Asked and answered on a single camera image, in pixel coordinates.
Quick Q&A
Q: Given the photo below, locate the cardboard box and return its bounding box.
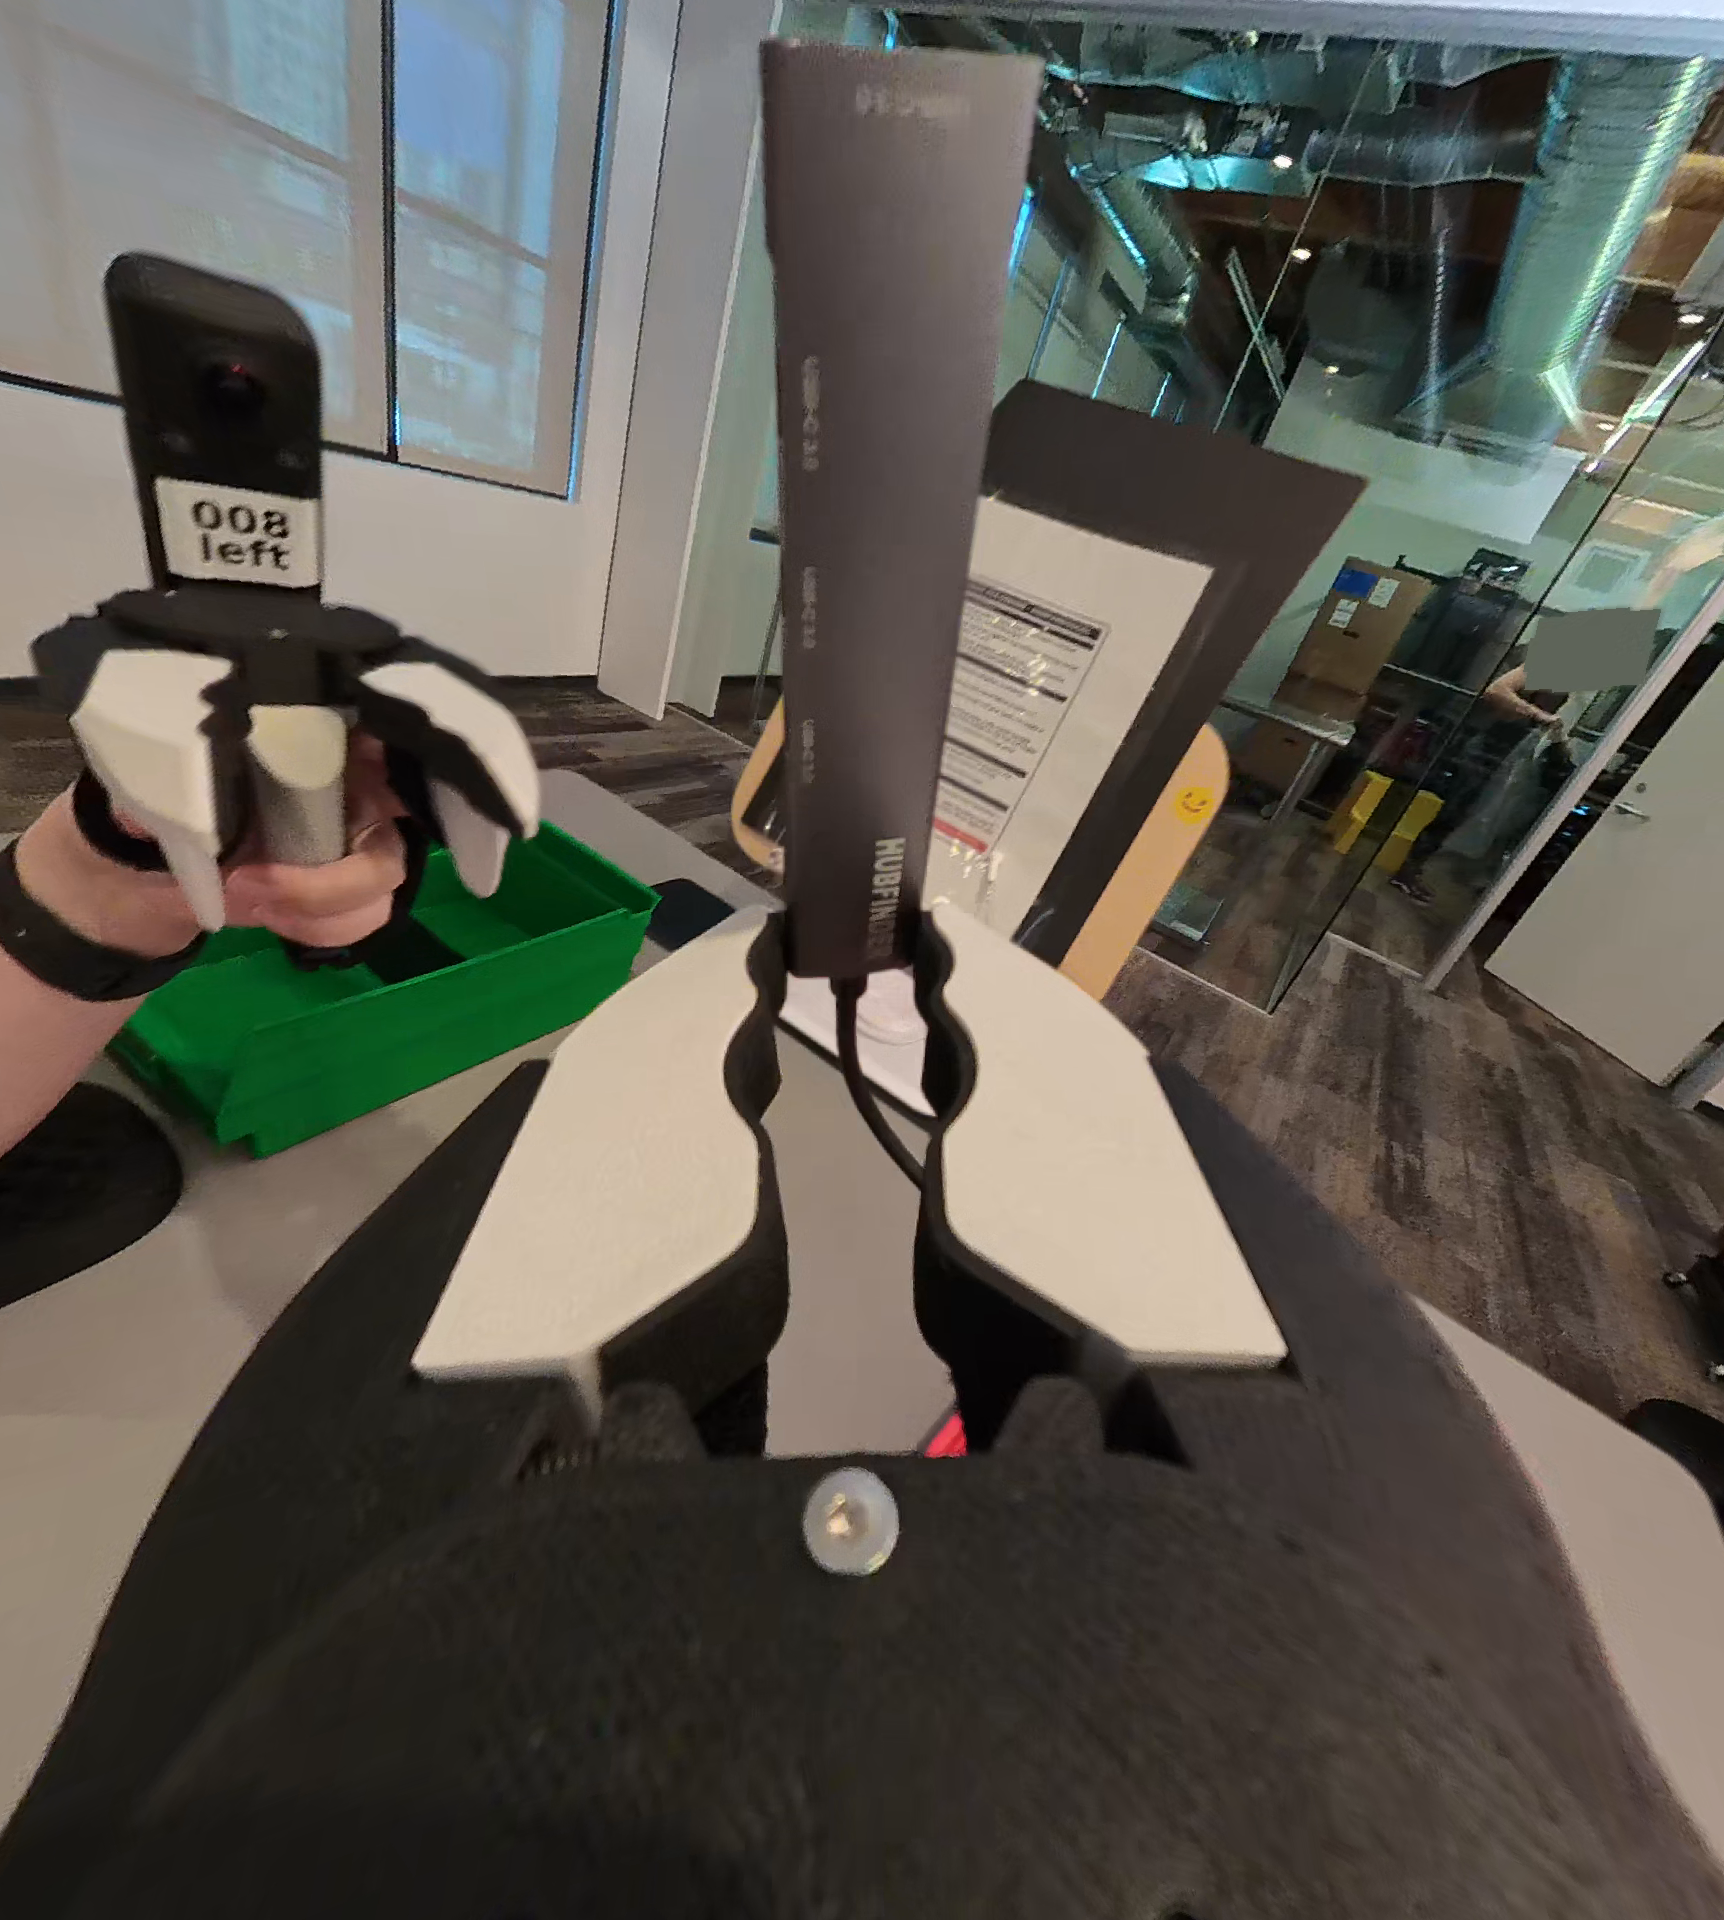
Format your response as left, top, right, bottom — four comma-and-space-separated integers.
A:
1293, 557, 1439, 705

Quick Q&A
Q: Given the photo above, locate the person's left hand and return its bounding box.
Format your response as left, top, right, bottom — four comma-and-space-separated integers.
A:
13, 742, 414, 966

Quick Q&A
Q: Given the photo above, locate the black usb hub cable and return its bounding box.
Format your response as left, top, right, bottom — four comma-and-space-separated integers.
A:
831, 972, 958, 1207

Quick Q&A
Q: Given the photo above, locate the window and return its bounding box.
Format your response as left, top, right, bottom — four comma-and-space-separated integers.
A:
377, 0, 582, 502

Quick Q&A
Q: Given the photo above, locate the black textured pad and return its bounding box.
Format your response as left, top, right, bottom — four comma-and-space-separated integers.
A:
0, 1081, 185, 1357

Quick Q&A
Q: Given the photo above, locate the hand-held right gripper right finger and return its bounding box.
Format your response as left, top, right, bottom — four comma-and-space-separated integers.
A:
913, 906, 1289, 1395

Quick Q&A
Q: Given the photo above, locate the black framed instruction sign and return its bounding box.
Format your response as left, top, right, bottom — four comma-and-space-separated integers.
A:
934, 379, 1369, 966

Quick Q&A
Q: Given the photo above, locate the white door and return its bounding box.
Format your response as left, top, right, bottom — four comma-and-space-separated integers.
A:
1479, 652, 1724, 1094

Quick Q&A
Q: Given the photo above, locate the yellow floor sign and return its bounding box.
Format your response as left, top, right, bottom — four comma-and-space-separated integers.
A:
1323, 770, 1446, 858

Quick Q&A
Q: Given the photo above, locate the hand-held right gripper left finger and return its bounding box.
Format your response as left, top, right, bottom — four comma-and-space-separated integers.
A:
411, 909, 791, 1400

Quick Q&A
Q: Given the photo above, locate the silver ventilation duct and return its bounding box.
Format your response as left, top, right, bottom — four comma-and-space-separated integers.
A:
1467, 56, 1721, 444

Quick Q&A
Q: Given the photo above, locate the dark grey usb hub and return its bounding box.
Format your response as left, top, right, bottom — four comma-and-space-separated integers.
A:
759, 36, 1043, 980

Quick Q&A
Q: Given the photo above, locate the green plastic bin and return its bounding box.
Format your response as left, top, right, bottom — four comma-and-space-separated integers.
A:
104, 819, 663, 1162

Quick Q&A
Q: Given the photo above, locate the black wristband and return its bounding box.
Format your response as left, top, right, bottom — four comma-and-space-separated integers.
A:
0, 837, 208, 1007

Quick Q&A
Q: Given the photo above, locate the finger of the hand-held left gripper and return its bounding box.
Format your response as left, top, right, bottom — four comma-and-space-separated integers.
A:
69, 645, 257, 937
355, 657, 544, 906

